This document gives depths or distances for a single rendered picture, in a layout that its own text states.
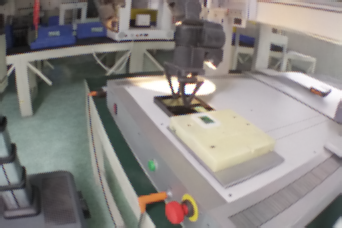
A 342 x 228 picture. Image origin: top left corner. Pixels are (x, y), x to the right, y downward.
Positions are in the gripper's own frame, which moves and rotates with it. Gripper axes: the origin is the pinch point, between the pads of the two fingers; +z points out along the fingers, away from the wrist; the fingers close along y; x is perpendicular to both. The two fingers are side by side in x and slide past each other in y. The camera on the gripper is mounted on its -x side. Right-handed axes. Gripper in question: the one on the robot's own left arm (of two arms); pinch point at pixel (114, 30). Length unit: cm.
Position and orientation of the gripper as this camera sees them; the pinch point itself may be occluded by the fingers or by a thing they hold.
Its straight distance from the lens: 112.3
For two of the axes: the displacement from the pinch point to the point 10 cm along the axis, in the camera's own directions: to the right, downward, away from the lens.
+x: -8.1, 5.6, -1.7
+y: -4.5, -4.0, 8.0
